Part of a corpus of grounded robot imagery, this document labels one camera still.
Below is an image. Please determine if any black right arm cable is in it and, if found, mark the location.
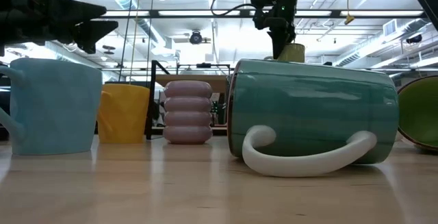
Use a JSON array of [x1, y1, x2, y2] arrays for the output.
[[209, 0, 256, 16]]

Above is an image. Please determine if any yellow mug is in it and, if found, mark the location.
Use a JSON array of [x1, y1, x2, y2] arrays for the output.
[[97, 83, 151, 145]]

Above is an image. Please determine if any ribbed lilac mug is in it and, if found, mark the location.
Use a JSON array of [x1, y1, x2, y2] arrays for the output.
[[162, 80, 214, 145]]

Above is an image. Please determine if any olive mug white inside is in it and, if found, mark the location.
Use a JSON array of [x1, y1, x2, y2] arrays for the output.
[[277, 42, 306, 63]]

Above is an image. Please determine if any green mug white handle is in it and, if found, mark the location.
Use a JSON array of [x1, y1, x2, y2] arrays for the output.
[[397, 75, 438, 152]]

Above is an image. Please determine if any white air vent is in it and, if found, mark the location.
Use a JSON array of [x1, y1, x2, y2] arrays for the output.
[[383, 18, 398, 37]]

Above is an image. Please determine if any wooden shelf black frame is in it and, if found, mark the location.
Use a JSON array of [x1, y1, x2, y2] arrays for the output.
[[145, 60, 237, 140]]

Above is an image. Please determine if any round black ceiling device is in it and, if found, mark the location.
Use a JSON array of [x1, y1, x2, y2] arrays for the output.
[[189, 30, 203, 45]]

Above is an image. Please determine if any light blue faceted mug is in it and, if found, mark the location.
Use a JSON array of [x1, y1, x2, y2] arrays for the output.
[[0, 58, 103, 155]]

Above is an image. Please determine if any teal mug white handle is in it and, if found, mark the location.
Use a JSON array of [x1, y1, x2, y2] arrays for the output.
[[226, 58, 400, 178]]

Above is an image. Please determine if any black overhead beam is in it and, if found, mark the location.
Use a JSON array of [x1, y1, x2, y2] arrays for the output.
[[90, 9, 427, 19]]

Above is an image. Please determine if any yellow hanging cord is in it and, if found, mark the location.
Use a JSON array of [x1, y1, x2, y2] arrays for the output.
[[344, 0, 355, 25]]

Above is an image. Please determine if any black hanging cable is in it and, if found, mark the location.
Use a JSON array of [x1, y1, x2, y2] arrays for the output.
[[118, 0, 137, 83]]

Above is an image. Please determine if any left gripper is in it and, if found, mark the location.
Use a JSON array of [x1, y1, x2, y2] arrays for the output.
[[0, 0, 119, 54]]

